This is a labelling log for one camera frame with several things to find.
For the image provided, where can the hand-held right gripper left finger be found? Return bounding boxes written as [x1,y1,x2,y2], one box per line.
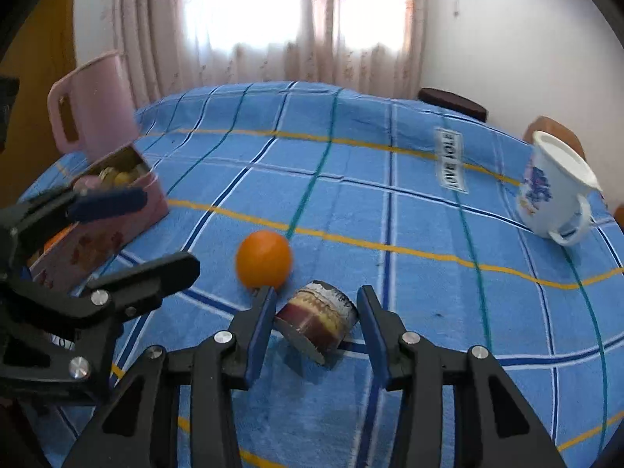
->
[62,286,278,468]

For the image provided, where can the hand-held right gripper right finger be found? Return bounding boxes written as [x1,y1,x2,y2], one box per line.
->
[356,285,567,468]

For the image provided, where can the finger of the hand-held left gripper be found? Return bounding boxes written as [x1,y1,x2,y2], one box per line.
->
[0,186,148,284]
[19,252,202,337]

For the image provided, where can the pink metal tin box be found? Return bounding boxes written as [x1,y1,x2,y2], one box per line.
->
[28,145,171,299]

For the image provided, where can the round layered cake piece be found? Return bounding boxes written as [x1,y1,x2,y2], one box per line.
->
[273,280,360,365]

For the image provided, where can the small round orange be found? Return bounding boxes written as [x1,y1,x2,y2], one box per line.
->
[236,230,293,290]

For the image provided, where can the pink electric kettle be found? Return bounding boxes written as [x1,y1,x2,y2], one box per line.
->
[47,51,142,165]

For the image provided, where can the wooden door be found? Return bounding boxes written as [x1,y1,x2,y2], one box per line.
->
[0,7,81,210]

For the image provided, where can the white cloth label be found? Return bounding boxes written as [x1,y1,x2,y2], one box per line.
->
[433,127,470,192]

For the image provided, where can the white cup blue flowers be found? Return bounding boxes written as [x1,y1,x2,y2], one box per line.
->
[516,130,603,247]

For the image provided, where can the sheer floral curtain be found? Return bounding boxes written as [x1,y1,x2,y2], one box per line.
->
[110,0,430,108]

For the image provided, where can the dark round stool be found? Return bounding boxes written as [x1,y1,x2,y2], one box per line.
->
[418,88,488,123]

